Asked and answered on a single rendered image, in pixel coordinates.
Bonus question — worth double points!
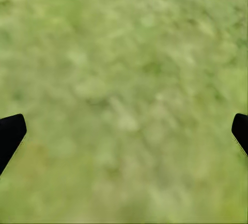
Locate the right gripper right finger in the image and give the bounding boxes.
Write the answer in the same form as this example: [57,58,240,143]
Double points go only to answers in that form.
[231,113,248,155]

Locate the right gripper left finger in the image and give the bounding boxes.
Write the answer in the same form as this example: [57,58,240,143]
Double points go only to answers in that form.
[0,114,27,175]

